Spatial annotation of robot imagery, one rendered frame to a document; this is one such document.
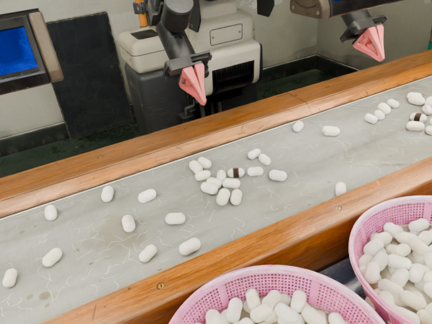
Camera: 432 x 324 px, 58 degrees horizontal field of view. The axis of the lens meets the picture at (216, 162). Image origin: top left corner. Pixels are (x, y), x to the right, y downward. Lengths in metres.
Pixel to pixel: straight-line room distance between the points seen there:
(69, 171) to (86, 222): 0.15
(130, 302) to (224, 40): 1.00
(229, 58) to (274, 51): 1.90
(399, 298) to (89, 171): 0.59
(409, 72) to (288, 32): 2.12
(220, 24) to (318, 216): 0.86
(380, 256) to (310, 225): 0.10
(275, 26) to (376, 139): 2.36
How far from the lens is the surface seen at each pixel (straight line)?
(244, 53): 1.36
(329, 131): 0.89
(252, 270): 0.55
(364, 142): 0.89
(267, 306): 0.54
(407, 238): 0.66
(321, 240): 0.63
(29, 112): 2.76
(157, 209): 0.71
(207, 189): 0.72
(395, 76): 1.19
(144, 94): 1.58
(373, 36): 1.01
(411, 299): 0.58
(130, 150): 0.87
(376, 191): 0.70
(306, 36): 3.38
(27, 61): 0.46
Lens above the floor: 1.18
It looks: 32 degrees down
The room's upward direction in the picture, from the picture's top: 7 degrees counter-clockwise
